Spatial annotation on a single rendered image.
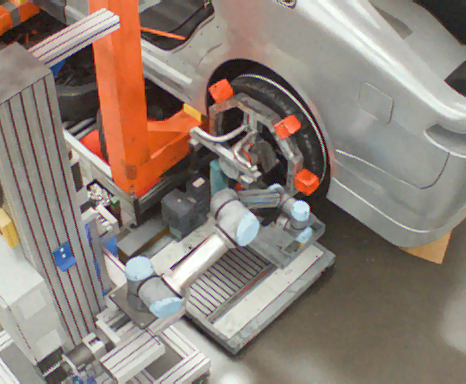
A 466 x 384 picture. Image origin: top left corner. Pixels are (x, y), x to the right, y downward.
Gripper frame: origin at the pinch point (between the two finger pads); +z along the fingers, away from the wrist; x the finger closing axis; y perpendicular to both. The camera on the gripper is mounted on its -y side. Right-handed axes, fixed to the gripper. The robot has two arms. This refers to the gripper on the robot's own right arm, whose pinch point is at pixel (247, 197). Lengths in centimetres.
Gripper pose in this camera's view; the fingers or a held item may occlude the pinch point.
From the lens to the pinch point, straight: 324.9
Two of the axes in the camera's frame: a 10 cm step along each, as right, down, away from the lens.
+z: -7.3, -5.2, 4.4
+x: -6.8, 5.4, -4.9
